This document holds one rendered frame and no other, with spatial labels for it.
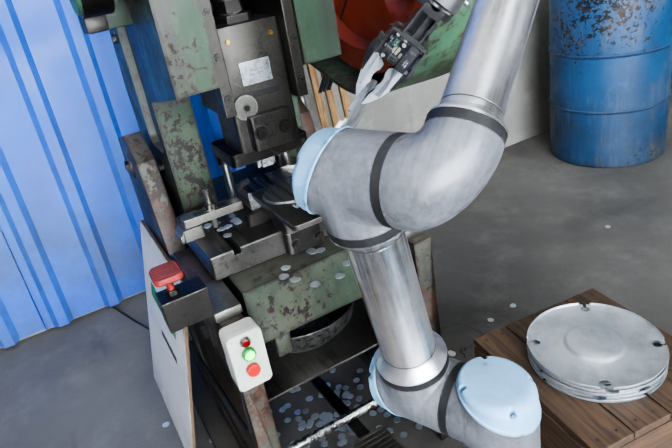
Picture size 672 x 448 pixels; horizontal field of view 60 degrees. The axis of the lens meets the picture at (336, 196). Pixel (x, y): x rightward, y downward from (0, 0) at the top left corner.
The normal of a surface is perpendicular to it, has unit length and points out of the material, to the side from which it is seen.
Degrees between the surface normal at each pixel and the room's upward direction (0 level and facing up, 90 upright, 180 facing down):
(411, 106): 90
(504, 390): 7
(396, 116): 90
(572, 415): 0
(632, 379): 0
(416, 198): 85
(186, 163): 90
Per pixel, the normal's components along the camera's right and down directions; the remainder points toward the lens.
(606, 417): -0.16, -0.90
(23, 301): 0.48, 0.29
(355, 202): -0.58, 0.50
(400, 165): -0.41, -0.28
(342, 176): -0.62, 0.01
